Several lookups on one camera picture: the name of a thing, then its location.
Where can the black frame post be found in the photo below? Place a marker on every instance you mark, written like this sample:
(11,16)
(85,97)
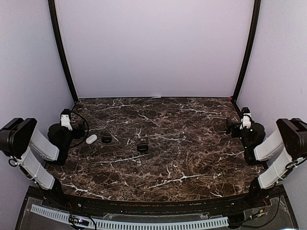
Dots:
(61,51)
(248,50)

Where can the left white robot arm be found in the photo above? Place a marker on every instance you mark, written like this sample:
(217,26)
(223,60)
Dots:
(21,140)

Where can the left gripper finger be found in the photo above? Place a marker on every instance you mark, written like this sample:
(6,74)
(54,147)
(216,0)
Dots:
(78,132)
(66,112)

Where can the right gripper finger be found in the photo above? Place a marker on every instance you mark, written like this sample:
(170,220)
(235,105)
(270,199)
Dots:
(245,111)
(232,128)

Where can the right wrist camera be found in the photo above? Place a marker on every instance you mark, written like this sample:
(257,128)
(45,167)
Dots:
(246,121)

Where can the left black frame post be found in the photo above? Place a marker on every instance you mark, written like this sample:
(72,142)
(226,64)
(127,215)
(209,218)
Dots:
(61,51)

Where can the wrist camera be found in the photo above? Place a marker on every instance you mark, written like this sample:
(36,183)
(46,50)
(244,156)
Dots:
(246,121)
(66,122)

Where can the white slotted cable duct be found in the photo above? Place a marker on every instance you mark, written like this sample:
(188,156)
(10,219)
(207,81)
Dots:
(100,224)

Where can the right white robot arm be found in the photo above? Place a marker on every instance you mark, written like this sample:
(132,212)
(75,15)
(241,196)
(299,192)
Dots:
(287,145)

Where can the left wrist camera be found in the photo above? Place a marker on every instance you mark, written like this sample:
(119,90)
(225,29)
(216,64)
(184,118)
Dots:
(66,122)

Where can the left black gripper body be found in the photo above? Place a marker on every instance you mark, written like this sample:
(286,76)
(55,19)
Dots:
(66,143)

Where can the black front frame rail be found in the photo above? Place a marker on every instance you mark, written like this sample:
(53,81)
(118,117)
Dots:
(271,213)

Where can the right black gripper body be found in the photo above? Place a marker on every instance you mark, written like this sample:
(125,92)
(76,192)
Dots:
(246,142)

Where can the right black frame post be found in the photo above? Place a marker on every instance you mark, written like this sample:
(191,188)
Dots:
(248,50)

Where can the white earbud charging case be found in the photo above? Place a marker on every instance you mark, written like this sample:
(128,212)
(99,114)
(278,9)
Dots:
(91,139)

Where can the black charging case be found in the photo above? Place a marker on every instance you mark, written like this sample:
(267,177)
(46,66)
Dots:
(106,139)
(142,147)

